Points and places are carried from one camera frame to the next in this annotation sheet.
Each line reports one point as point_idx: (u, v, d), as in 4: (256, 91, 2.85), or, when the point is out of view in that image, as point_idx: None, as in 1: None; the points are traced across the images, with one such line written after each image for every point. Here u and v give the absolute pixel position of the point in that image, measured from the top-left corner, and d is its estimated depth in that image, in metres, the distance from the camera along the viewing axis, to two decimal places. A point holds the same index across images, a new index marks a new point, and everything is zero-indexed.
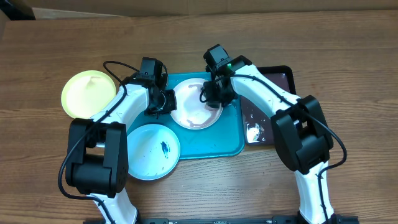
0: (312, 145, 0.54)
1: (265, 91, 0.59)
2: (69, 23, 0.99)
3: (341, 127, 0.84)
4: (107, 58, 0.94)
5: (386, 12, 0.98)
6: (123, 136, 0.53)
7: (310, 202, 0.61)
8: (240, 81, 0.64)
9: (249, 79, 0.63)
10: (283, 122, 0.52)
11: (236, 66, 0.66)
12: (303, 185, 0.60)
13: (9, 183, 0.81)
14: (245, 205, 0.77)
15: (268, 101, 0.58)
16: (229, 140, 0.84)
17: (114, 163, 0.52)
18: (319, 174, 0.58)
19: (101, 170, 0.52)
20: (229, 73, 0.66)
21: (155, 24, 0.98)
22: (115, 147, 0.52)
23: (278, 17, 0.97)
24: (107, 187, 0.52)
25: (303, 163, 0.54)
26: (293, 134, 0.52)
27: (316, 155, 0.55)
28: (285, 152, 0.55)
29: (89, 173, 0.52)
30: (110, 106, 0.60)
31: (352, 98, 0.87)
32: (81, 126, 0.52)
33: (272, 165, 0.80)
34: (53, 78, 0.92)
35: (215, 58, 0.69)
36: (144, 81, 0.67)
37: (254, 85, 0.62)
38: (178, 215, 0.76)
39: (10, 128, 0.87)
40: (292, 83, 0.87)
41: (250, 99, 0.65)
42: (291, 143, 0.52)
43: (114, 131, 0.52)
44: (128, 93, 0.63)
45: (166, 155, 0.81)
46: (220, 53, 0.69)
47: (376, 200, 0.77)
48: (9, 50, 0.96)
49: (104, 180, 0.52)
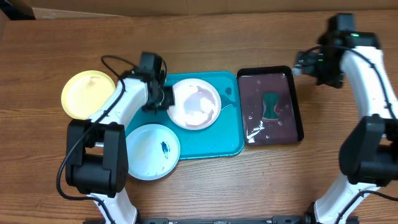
0: (382, 166, 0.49)
1: (375, 88, 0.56)
2: (69, 23, 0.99)
3: (341, 127, 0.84)
4: (107, 58, 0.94)
5: (386, 12, 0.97)
6: (122, 136, 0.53)
7: (333, 206, 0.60)
8: (355, 60, 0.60)
9: (367, 65, 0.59)
10: (374, 127, 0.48)
11: (362, 40, 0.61)
12: (339, 189, 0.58)
13: (9, 183, 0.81)
14: (245, 205, 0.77)
15: (371, 99, 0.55)
16: (229, 140, 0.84)
17: (114, 164, 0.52)
18: (362, 190, 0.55)
19: (101, 172, 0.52)
20: (352, 38, 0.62)
21: (155, 24, 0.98)
22: (114, 148, 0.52)
23: (278, 17, 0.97)
24: (109, 188, 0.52)
25: (360, 175, 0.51)
26: (374, 144, 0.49)
27: (378, 177, 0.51)
28: (351, 154, 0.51)
29: (88, 174, 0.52)
30: (109, 104, 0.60)
31: (352, 98, 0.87)
32: (78, 129, 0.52)
33: (272, 165, 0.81)
34: (53, 78, 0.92)
35: (341, 25, 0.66)
36: (143, 75, 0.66)
37: (365, 74, 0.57)
38: (178, 215, 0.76)
39: (10, 128, 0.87)
40: (291, 83, 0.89)
41: (353, 84, 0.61)
42: (364, 152, 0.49)
43: (113, 132, 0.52)
44: (127, 88, 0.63)
45: (166, 155, 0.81)
46: (347, 25, 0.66)
47: (376, 200, 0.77)
48: (10, 50, 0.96)
49: (106, 180, 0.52)
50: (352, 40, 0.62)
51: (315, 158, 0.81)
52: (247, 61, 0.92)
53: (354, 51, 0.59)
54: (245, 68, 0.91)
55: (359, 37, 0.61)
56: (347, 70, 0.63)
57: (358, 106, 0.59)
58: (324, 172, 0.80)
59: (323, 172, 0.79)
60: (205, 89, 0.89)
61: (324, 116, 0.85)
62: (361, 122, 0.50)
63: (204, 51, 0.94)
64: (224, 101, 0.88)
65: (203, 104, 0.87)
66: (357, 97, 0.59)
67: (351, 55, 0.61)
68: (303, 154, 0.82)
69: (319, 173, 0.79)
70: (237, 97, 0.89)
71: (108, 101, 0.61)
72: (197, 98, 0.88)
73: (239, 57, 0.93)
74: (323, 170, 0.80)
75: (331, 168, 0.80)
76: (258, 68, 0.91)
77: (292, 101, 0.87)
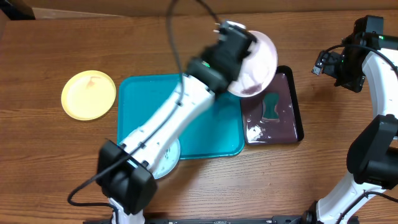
0: (388, 167, 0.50)
1: (393, 90, 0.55)
2: (69, 23, 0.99)
3: (341, 127, 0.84)
4: (107, 58, 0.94)
5: (387, 12, 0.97)
6: (148, 183, 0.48)
7: (336, 205, 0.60)
8: (377, 62, 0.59)
9: (389, 66, 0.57)
10: (387, 127, 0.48)
11: (387, 43, 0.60)
12: (344, 188, 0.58)
13: (9, 183, 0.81)
14: (245, 205, 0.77)
15: (388, 100, 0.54)
16: (229, 140, 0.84)
17: (134, 201, 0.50)
18: (367, 191, 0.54)
19: (122, 196, 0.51)
20: (377, 40, 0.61)
21: (155, 24, 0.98)
22: (136, 188, 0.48)
23: (278, 17, 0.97)
24: (127, 208, 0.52)
25: (366, 174, 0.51)
26: (384, 144, 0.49)
27: (385, 178, 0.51)
28: (359, 152, 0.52)
29: (111, 189, 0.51)
30: (155, 124, 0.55)
31: (352, 98, 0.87)
32: (114, 152, 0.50)
33: (272, 165, 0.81)
34: (53, 78, 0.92)
35: (368, 27, 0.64)
36: (221, 68, 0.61)
37: (384, 76, 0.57)
38: (178, 215, 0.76)
39: (10, 128, 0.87)
40: (291, 83, 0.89)
41: (370, 84, 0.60)
42: (374, 152, 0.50)
43: (140, 175, 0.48)
44: (183, 102, 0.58)
45: (166, 155, 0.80)
46: (374, 27, 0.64)
47: (376, 200, 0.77)
48: (10, 50, 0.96)
49: (125, 203, 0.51)
50: (378, 41, 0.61)
51: (315, 158, 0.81)
52: None
53: (377, 52, 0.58)
54: None
55: (385, 40, 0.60)
56: (367, 73, 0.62)
57: (372, 104, 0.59)
58: (324, 172, 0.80)
59: (324, 172, 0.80)
60: (266, 51, 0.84)
61: (324, 116, 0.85)
62: (374, 121, 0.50)
63: None
64: (224, 101, 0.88)
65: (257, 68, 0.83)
66: (374, 96, 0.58)
67: (374, 55, 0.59)
68: (303, 154, 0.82)
69: (319, 173, 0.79)
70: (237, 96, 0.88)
71: (156, 117, 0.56)
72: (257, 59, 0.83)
73: None
74: (324, 170, 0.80)
75: (331, 168, 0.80)
76: None
77: (292, 101, 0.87)
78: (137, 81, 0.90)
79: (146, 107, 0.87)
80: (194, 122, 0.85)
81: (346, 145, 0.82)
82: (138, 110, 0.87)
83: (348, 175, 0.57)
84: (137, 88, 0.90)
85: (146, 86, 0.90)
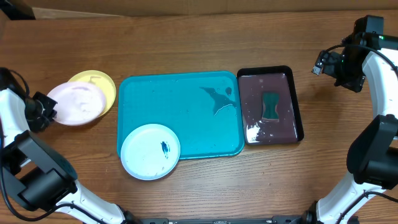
0: (387, 167, 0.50)
1: (395, 91, 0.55)
2: (69, 23, 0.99)
3: (342, 127, 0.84)
4: (107, 58, 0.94)
5: (386, 12, 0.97)
6: (37, 140, 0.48)
7: (335, 206, 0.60)
8: (377, 63, 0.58)
9: (389, 66, 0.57)
10: (386, 127, 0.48)
11: (388, 42, 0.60)
12: (344, 188, 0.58)
13: None
14: (245, 205, 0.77)
15: (388, 100, 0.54)
16: (228, 139, 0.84)
17: (52, 163, 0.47)
18: (367, 191, 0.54)
19: (45, 177, 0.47)
20: (377, 41, 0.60)
21: (155, 24, 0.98)
22: (37, 149, 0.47)
23: (278, 18, 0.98)
24: (62, 179, 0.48)
25: (366, 175, 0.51)
26: (384, 144, 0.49)
27: (385, 178, 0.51)
28: (359, 153, 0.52)
29: (38, 190, 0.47)
30: None
31: (352, 98, 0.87)
32: None
33: (272, 165, 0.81)
34: (53, 78, 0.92)
35: (368, 27, 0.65)
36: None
37: (384, 76, 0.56)
38: (177, 215, 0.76)
39: None
40: (292, 83, 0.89)
41: (370, 84, 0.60)
42: (374, 152, 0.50)
43: (24, 144, 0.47)
44: None
45: (167, 155, 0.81)
46: (375, 27, 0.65)
47: (375, 200, 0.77)
48: (10, 50, 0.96)
49: (56, 178, 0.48)
50: (377, 41, 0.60)
51: (315, 158, 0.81)
52: (247, 61, 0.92)
53: (377, 52, 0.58)
54: (245, 68, 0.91)
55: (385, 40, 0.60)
56: (368, 73, 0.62)
57: (372, 103, 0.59)
58: (324, 171, 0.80)
59: (324, 172, 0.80)
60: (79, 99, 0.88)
61: (324, 116, 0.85)
62: (374, 121, 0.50)
63: (204, 51, 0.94)
64: (224, 101, 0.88)
65: (89, 103, 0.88)
66: (374, 96, 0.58)
67: (374, 55, 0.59)
68: (303, 154, 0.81)
69: (319, 173, 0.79)
70: (237, 97, 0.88)
71: None
72: (79, 98, 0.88)
73: (239, 57, 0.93)
74: (324, 170, 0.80)
75: (331, 168, 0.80)
76: (257, 67, 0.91)
77: (292, 101, 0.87)
78: (137, 81, 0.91)
79: (145, 107, 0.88)
80: (194, 122, 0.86)
81: (346, 145, 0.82)
82: (138, 110, 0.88)
83: (348, 175, 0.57)
84: (137, 88, 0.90)
85: (145, 87, 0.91)
